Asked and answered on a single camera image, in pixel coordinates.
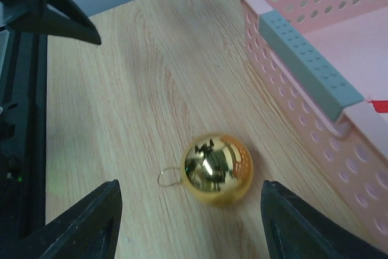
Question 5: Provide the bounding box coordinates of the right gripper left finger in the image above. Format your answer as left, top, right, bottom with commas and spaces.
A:
1, 180, 122, 259

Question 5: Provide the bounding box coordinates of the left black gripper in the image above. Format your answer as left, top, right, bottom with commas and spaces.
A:
1, 27, 47, 241

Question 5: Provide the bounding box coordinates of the gold bauble ornament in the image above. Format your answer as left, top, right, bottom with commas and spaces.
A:
157, 132, 254, 207

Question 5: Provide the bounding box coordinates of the pink plastic basket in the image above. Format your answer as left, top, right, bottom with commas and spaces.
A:
240, 0, 387, 250

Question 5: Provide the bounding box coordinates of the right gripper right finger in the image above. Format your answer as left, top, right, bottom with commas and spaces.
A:
261, 180, 387, 259

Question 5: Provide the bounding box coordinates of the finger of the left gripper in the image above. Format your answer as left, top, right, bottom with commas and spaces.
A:
1, 0, 101, 45

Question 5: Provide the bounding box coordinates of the red ribbon bow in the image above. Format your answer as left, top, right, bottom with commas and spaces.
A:
366, 99, 388, 113

